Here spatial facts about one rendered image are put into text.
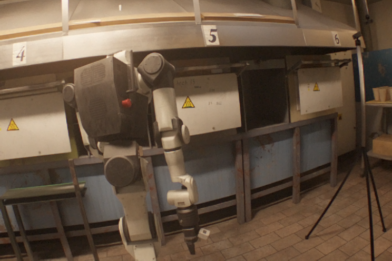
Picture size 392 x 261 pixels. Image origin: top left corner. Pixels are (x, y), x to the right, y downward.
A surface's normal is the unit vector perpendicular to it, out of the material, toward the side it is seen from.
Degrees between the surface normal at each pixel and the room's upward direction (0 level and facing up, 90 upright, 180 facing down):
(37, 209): 90
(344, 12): 90
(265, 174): 90
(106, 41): 80
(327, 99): 90
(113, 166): 74
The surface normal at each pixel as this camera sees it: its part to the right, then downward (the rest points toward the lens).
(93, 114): -0.22, 0.11
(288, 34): 0.27, -0.14
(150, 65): -0.26, -0.15
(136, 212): 0.19, 0.13
